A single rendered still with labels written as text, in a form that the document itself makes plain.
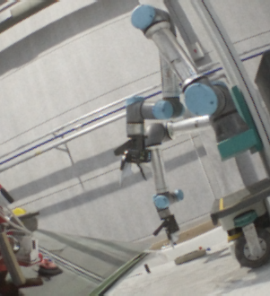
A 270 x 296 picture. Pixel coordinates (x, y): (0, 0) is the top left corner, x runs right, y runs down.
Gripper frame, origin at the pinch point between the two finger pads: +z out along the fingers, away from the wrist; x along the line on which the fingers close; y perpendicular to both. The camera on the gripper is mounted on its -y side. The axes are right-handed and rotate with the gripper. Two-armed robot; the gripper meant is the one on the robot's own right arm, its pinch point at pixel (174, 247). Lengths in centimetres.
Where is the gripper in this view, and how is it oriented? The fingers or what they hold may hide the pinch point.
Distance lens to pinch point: 245.1
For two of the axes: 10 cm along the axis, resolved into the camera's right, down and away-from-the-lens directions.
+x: 1.7, 0.9, 9.8
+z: 3.6, 9.2, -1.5
